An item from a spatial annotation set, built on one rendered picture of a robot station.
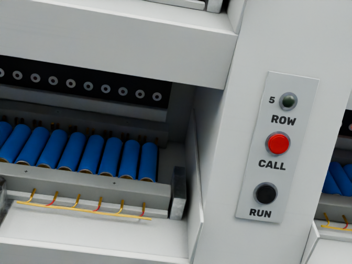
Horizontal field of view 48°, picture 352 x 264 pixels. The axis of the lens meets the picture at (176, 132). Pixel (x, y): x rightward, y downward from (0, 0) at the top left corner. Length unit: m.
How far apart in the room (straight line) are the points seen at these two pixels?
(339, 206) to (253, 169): 0.15
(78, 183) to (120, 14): 0.16
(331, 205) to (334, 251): 0.05
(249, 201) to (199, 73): 0.11
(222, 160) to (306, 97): 0.08
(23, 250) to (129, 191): 0.10
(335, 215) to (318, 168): 0.12
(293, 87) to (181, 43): 0.09
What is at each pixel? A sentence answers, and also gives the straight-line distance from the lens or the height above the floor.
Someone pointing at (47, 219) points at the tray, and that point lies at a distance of 0.38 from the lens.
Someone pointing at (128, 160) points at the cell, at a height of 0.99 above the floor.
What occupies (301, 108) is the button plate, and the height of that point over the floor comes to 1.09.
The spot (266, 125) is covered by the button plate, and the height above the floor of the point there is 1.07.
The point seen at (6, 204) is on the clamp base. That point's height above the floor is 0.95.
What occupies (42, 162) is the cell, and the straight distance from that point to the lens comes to 0.41.
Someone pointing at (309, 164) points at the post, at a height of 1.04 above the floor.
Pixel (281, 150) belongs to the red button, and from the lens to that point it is 0.31.
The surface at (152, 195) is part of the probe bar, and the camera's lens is 0.37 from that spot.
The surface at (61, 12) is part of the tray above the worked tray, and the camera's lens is 0.30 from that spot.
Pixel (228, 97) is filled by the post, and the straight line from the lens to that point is 0.30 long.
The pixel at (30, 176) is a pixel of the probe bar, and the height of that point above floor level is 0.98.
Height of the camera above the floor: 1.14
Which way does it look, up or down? 16 degrees down
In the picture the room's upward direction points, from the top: 10 degrees clockwise
